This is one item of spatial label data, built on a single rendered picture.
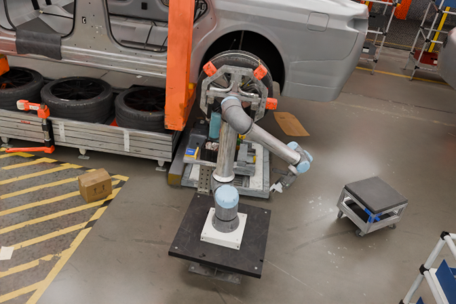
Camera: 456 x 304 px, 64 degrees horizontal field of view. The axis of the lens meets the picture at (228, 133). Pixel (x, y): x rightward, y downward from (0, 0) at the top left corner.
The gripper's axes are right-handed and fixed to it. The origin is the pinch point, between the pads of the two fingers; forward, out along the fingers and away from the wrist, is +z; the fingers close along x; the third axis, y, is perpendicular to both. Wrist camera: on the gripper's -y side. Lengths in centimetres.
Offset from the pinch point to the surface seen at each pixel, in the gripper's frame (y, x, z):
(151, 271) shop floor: -20, -10, 96
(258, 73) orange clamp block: -72, 9, -60
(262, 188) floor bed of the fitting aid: -20, 74, 6
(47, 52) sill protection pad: -241, 5, 51
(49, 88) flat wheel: -227, 22, 78
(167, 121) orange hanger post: -107, 19, 19
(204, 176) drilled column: -53, 31, 30
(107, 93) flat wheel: -188, 42, 44
